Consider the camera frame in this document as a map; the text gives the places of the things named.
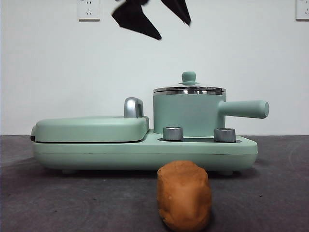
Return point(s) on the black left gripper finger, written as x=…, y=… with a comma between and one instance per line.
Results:
x=135, y=19
x=179, y=9

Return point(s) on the white wall socket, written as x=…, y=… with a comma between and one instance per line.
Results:
x=303, y=9
x=89, y=10

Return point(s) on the mint green breakfast machine base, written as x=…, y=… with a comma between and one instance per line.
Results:
x=144, y=157

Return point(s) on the glass lid with green knob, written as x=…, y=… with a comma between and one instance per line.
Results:
x=189, y=76

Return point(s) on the brown potato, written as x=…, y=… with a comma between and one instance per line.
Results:
x=183, y=198

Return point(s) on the silver control knob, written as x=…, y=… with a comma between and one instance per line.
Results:
x=224, y=135
x=173, y=133

